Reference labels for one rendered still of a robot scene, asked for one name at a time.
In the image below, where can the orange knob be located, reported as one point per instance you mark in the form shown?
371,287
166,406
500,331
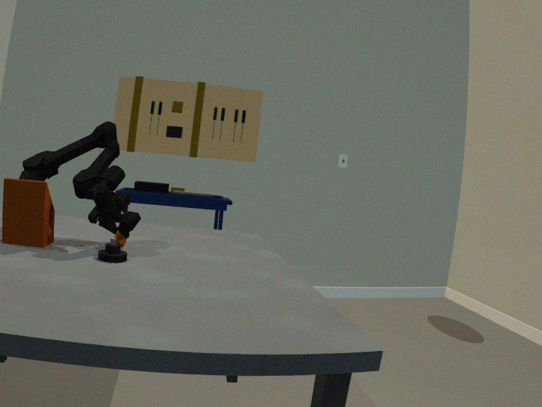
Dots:
120,238

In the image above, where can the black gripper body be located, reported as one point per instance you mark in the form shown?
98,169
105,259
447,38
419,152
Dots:
111,213

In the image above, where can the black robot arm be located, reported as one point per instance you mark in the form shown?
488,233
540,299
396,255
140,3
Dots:
94,183

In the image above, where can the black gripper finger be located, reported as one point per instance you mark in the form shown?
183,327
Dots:
111,226
125,233

